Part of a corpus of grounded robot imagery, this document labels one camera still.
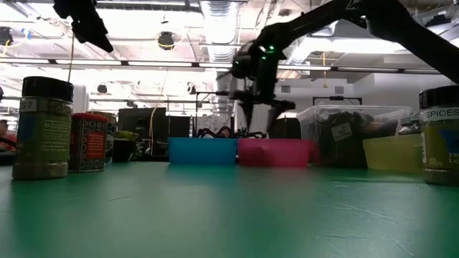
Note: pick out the small black cabinet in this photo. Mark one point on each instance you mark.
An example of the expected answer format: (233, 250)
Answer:
(179, 127)

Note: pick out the red spice tin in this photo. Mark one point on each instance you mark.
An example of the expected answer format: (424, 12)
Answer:
(87, 143)

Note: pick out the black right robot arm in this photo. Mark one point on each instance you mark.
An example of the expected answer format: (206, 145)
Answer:
(412, 28)

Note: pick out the clear plastic storage box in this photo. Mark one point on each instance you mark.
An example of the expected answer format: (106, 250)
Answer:
(312, 118)

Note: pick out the potted succulent plant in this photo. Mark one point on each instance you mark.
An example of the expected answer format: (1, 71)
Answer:
(123, 150)

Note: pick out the black metal stand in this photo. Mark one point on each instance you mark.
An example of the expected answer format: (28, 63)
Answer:
(222, 93)
(337, 97)

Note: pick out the yellow-green plastic bin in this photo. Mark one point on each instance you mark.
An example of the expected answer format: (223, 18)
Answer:
(392, 156)

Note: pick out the blue plastic bin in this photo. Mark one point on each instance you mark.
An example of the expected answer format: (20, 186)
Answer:
(202, 151)

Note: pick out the white pillar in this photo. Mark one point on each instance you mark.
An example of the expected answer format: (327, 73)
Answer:
(80, 118)

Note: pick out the silver air duct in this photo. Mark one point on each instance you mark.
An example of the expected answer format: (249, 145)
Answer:
(218, 21)

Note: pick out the black ceiling dome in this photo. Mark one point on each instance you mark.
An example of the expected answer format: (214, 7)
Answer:
(166, 41)

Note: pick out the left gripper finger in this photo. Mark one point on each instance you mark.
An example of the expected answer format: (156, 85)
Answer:
(91, 32)

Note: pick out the black parts pile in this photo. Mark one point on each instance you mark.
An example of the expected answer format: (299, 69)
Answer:
(344, 147)

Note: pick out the pink plastic bin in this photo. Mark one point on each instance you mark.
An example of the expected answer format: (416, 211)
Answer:
(274, 153)

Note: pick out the person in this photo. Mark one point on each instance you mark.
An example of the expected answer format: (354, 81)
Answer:
(224, 132)

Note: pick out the green table mat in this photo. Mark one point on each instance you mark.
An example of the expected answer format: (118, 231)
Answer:
(229, 215)

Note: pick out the wooden-lid spice jar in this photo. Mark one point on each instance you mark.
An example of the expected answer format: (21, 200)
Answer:
(112, 136)

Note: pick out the large black cabinet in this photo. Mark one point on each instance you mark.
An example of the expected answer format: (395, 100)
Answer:
(143, 125)

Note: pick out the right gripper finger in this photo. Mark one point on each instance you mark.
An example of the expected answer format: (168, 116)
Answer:
(250, 113)
(278, 114)

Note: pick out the black-lid herb spice jar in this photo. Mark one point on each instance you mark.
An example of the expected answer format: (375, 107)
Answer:
(43, 136)
(441, 150)

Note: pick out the black box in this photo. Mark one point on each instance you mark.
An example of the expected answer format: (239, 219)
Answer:
(287, 129)

